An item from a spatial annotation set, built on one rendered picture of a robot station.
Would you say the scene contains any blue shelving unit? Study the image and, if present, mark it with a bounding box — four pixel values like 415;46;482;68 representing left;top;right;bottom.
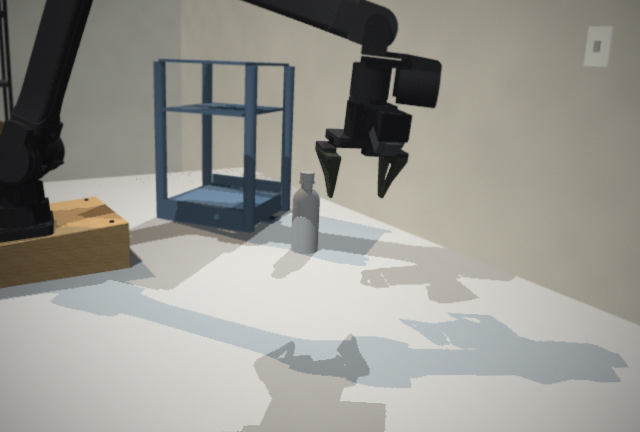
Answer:
153;59;295;232

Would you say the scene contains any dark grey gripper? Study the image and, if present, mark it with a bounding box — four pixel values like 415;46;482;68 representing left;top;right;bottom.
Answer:
315;128;409;198

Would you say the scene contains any grey bottle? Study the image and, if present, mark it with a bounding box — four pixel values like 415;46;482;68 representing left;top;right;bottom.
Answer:
291;171;320;254

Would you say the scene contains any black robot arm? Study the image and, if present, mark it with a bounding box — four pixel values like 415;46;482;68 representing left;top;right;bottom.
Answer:
0;0;442;242

